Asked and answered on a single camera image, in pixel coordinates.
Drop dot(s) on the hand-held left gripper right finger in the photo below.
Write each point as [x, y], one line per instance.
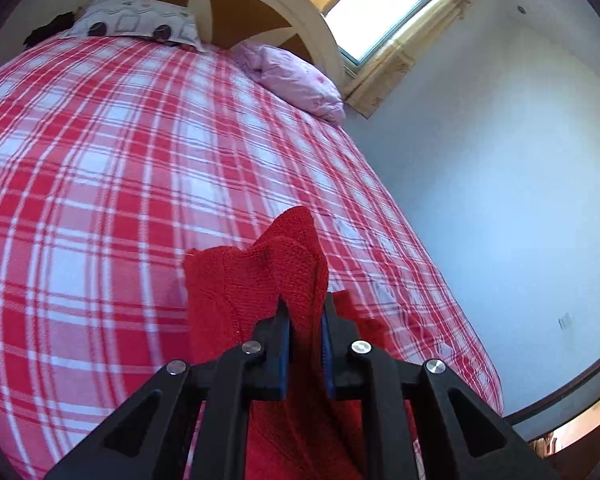
[328, 360]

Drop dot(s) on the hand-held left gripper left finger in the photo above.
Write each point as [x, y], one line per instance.
[282, 360]

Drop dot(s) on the red knitted sweater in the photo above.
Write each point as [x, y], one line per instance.
[250, 285]

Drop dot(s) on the bed with red plaid sheet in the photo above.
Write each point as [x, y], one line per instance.
[105, 185]

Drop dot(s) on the pink pillow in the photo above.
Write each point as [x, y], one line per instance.
[290, 75]

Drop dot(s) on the cream and wood headboard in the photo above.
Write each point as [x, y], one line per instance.
[240, 15]

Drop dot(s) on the grey patterned pillow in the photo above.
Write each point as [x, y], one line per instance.
[130, 15]

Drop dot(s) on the dark cloth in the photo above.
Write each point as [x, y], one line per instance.
[50, 30]

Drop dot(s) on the white wall socket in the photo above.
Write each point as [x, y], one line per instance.
[564, 321]

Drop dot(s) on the window with grey frame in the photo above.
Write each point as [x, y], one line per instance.
[380, 5]

